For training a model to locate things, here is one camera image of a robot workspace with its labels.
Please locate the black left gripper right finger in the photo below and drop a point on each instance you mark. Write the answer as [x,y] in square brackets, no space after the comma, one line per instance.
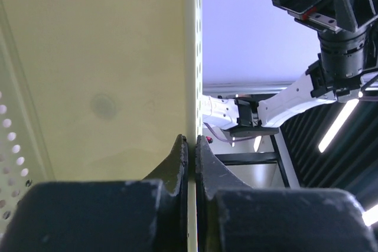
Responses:
[233,216]

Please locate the light green perforated bin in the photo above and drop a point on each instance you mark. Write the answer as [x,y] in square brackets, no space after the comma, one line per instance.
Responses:
[97,90]

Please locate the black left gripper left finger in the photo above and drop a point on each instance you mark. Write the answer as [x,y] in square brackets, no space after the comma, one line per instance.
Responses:
[144,215]

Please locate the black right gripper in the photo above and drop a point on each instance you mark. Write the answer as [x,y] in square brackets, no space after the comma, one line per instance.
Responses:
[347,32]

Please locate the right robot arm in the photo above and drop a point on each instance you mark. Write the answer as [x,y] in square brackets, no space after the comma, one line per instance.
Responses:
[245,118]

